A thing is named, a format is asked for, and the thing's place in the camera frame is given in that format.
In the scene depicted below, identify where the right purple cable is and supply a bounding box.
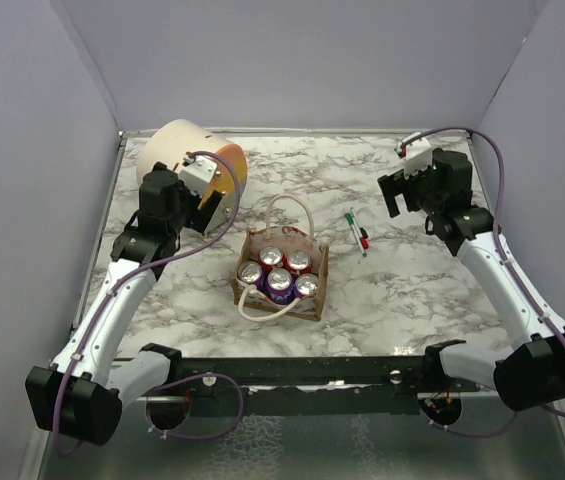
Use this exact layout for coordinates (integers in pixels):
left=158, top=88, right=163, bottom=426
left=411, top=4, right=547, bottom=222
left=395, top=127, right=565, bottom=419

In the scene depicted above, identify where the orange red soda can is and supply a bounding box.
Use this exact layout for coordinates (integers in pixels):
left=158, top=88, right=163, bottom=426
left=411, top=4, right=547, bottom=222
left=259, top=245, right=284, bottom=272

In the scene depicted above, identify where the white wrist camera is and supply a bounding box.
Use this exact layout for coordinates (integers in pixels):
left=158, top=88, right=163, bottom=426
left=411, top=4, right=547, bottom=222
left=175, top=156, right=217, bottom=198
left=394, top=132, right=433, bottom=179

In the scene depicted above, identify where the cream cylindrical drawer box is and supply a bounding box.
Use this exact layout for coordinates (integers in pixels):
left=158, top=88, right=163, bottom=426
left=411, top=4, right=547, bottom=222
left=136, top=119, right=248, bottom=234

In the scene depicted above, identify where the black capped marker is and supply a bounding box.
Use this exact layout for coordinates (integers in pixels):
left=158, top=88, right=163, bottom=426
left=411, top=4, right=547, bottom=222
left=349, top=207, right=367, bottom=239

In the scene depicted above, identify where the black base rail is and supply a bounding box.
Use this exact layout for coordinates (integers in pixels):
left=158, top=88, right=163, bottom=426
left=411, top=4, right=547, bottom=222
left=134, top=342, right=481, bottom=416

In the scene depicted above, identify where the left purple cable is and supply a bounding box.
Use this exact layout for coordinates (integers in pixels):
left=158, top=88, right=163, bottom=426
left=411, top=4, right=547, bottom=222
left=54, top=149, right=242, bottom=457

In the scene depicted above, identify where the purple cable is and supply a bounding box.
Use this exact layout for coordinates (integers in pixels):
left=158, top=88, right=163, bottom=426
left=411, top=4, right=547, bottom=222
left=54, top=149, right=242, bottom=457
left=395, top=127, right=565, bottom=419

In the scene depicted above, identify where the purple fanta can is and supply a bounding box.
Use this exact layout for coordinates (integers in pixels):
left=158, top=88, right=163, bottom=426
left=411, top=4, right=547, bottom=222
left=265, top=268, right=294, bottom=305
left=294, top=273, right=319, bottom=298
left=237, top=260, right=265, bottom=292

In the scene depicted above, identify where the green capped marker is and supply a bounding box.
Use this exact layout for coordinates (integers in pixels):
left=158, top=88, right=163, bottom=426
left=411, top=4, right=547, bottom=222
left=344, top=212, right=367, bottom=257

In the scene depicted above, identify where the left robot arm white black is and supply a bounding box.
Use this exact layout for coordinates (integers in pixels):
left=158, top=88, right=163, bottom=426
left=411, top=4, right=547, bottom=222
left=25, top=158, right=221, bottom=445

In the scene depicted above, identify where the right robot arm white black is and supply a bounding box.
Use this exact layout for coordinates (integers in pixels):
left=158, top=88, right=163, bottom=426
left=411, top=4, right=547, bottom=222
left=378, top=146, right=565, bottom=412

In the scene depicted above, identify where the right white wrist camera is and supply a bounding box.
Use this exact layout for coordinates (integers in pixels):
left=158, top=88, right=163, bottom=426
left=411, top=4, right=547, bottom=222
left=394, top=132, right=433, bottom=179

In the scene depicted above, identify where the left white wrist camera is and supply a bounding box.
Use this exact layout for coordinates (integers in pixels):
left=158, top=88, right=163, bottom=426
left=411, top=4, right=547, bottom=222
left=175, top=156, right=217, bottom=198

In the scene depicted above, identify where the red cola can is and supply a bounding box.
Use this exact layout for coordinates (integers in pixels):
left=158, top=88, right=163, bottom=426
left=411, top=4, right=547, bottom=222
left=286, top=249, right=312, bottom=276

